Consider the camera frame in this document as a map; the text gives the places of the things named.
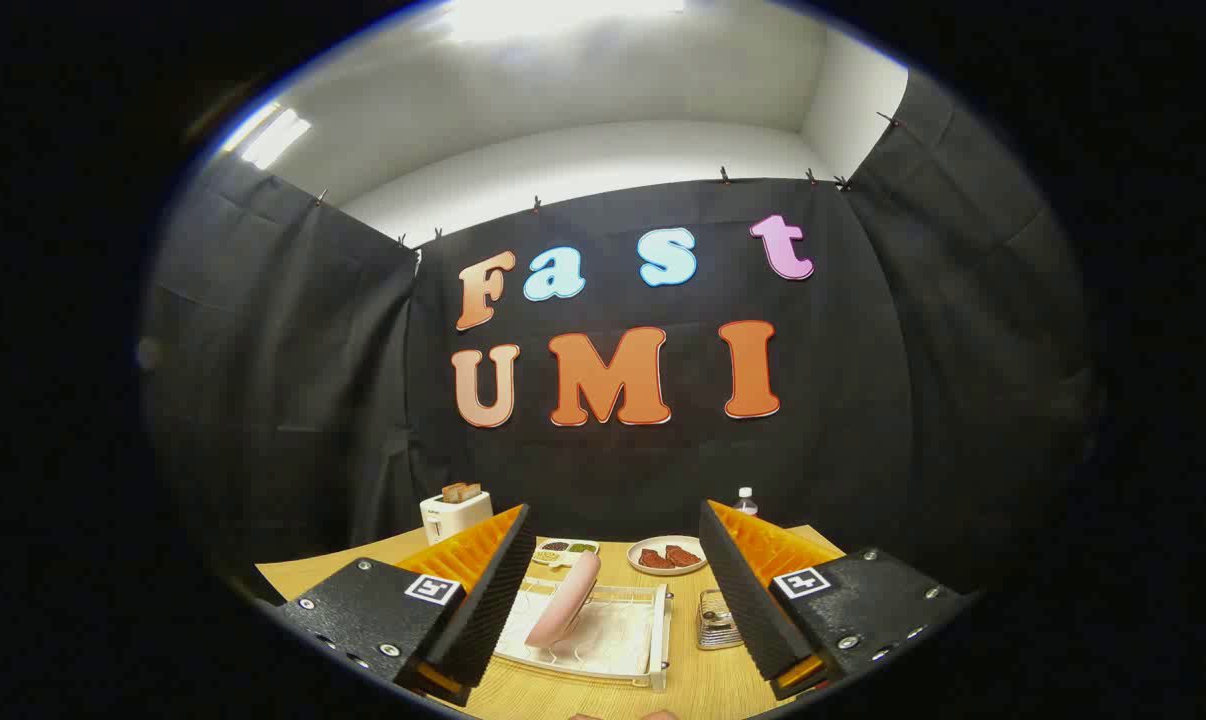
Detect pink plate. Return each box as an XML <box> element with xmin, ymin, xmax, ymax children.
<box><xmin>524</xmin><ymin>551</ymin><xmax>602</xmax><ymax>649</ymax></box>

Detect black backdrop cloth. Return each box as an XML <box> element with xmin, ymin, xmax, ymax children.
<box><xmin>143</xmin><ymin>70</ymin><xmax>1099</xmax><ymax>601</ymax></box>

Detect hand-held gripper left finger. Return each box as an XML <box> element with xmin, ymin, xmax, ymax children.
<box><xmin>278</xmin><ymin>503</ymin><xmax>537</xmax><ymax>708</ymax></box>

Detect metal wire basket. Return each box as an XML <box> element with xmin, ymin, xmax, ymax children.
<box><xmin>696</xmin><ymin>588</ymin><xmax>744</xmax><ymax>651</ymax></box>

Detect ceiling light panel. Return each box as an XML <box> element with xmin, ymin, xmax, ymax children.
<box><xmin>225</xmin><ymin>103</ymin><xmax>312</xmax><ymax>171</ymax></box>
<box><xmin>443</xmin><ymin>0</ymin><xmax>686</xmax><ymax>43</ymax></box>

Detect white plate with meat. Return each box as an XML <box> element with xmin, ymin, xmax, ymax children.
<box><xmin>627</xmin><ymin>535</ymin><xmax>709</xmax><ymax>577</ymax></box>

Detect white dish rack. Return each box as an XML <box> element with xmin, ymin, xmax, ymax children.
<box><xmin>493</xmin><ymin>575</ymin><xmax>674</xmax><ymax>693</ymax></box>

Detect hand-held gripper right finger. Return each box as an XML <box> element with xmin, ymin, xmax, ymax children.
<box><xmin>699</xmin><ymin>499</ymin><xmax>969</xmax><ymax>701</ymax></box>

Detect white divided sauce tray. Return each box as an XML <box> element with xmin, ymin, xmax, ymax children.
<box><xmin>531</xmin><ymin>539</ymin><xmax>601</xmax><ymax>567</ymax></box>

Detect white toaster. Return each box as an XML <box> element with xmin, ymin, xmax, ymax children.
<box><xmin>420</xmin><ymin>490</ymin><xmax>494</xmax><ymax>546</ymax></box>

